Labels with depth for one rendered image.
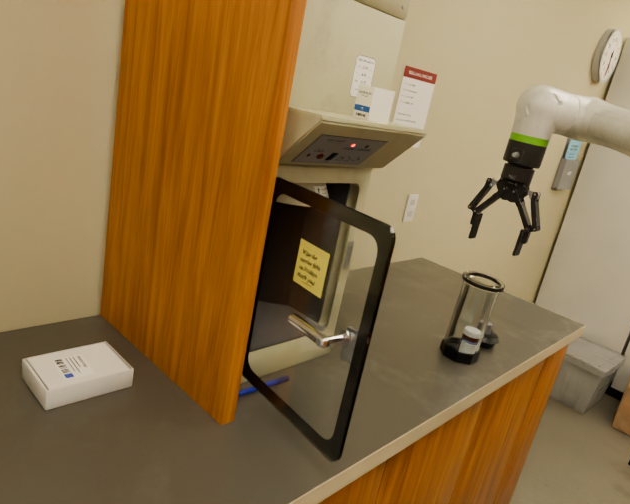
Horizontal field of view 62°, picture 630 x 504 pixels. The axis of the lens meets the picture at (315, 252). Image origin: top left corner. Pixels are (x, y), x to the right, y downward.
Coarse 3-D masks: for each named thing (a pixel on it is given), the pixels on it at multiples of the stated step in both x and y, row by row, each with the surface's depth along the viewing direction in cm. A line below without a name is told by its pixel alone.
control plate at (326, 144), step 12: (312, 144) 90; (324, 144) 92; (336, 144) 94; (348, 144) 96; (360, 144) 98; (372, 144) 100; (384, 144) 103; (300, 156) 93; (312, 156) 95; (324, 156) 97; (336, 156) 99; (348, 156) 101; (360, 156) 104
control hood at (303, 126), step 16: (288, 112) 89; (304, 112) 87; (320, 112) 92; (288, 128) 89; (304, 128) 86; (320, 128) 86; (336, 128) 88; (352, 128) 91; (368, 128) 93; (384, 128) 96; (400, 128) 100; (416, 128) 107; (288, 144) 89; (304, 144) 90; (400, 144) 106; (288, 160) 93; (368, 160) 108; (384, 160) 111
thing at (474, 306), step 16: (464, 272) 138; (480, 272) 141; (464, 288) 136; (496, 288) 132; (464, 304) 136; (480, 304) 134; (464, 320) 136; (480, 320) 135; (448, 336) 141; (464, 336) 137; (480, 336) 138; (464, 352) 138
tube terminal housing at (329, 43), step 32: (320, 0) 90; (352, 0) 96; (320, 32) 93; (352, 32) 98; (384, 32) 105; (320, 64) 95; (352, 64) 101; (384, 64) 108; (320, 96) 98; (352, 192) 119
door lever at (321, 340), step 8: (288, 320) 83; (296, 320) 82; (304, 320) 82; (296, 328) 82; (304, 328) 80; (312, 328) 80; (312, 336) 79; (320, 336) 78; (328, 336) 79; (336, 336) 79; (344, 336) 80; (320, 344) 77; (328, 344) 78; (344, 344) 80
